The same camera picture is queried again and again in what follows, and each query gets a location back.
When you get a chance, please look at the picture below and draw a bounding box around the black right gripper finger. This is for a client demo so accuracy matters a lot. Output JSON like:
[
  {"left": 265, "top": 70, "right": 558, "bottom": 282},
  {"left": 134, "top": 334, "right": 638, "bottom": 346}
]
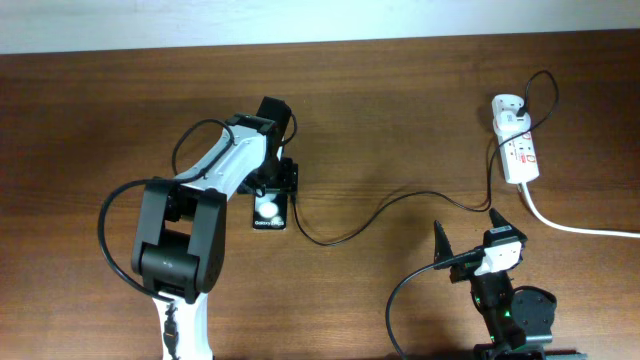
[
  {"left": 434, "top": 220, "right": 454, "bottom": 265},
  {"left": 489, "top": 208, "right": 511, "bottom": 231}
]

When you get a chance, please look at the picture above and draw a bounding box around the black USB charging cable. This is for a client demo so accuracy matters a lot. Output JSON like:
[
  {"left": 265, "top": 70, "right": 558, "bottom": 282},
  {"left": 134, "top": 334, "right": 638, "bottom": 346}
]
[{"left": 289, "top": 69, "right": 560, "bottom": 248}]

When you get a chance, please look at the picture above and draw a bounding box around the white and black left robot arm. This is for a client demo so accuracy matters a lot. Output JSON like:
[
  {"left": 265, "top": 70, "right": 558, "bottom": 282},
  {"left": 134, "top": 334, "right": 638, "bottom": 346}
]
[{"left": 131, "top": 111, "right": 296, "bottom": 359}]

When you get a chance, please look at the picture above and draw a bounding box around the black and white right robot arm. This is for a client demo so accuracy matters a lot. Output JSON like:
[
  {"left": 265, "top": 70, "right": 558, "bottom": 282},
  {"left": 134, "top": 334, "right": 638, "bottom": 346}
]
[{"left": 434, "top": 209, "right": 527, "bottom": 346}]

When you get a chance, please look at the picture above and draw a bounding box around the white USB charger plug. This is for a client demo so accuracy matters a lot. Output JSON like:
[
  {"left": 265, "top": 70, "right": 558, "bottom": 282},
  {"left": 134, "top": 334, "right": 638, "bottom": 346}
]
[{"left": 493, "top": 111, "right": 531, "bottom": 136}]

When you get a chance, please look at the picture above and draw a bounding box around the white power strip cord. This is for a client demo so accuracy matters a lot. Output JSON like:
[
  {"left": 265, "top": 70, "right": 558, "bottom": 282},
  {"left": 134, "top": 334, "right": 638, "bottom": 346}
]
[{"left": 517, "top": 181, "right": 640, "bottom": 239}]

